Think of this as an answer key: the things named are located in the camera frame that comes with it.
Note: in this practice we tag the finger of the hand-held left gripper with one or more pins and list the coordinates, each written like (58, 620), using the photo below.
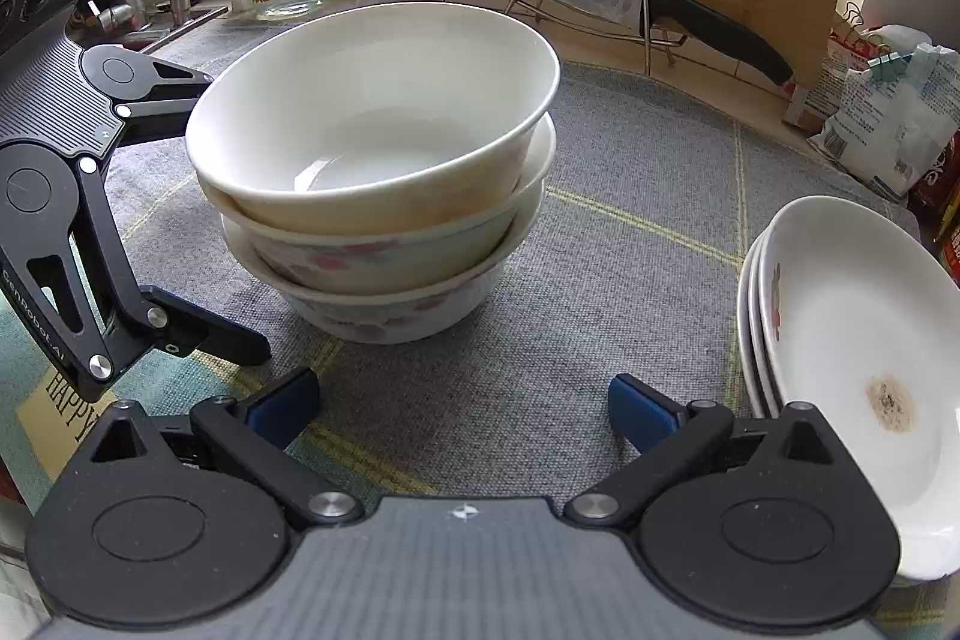
(169, 108)
(210, 332)

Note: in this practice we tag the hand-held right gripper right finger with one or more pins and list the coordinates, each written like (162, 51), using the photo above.
(645, 413)

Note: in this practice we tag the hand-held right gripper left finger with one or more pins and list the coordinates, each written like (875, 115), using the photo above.
(281, 411)

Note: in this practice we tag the white pink floral bowl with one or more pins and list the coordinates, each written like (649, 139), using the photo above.
(390, 317)
(360, 254)

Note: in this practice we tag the stained white fruit print plate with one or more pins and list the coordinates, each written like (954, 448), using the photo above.
(847, 325)

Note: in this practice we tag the plain white bowl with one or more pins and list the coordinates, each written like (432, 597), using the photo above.
(420, 78)

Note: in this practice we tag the metal sink knob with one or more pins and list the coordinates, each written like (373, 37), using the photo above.
(180, 3)

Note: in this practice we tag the grey checked cloth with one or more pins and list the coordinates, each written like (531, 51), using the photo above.
(615, 220)

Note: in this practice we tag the white flour bag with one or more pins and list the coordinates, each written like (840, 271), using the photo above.
(892, 123)

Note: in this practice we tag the red and white packet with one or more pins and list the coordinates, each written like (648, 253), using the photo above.
(829, 78)

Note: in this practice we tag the green binder clip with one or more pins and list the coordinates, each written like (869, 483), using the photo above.
(889, 66)

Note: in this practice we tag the gold binder clip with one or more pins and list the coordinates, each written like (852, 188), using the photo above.
(851, 36)

